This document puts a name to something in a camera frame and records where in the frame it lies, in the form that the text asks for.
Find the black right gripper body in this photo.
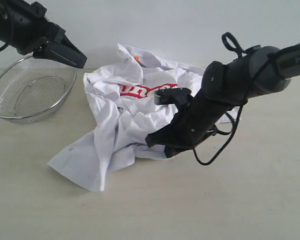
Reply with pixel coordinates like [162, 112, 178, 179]
[169, 94, 230, 149]

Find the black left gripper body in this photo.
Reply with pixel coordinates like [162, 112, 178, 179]
[0, 1, 66, 55]

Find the white t-shirt red logo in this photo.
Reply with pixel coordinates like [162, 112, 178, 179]
[46, 42, 243, 193]

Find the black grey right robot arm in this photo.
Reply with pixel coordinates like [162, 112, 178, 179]
[145, 43, 300, 158]

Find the metal mesh strainer bowl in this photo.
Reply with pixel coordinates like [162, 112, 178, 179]
[0, 55, 78, 124]

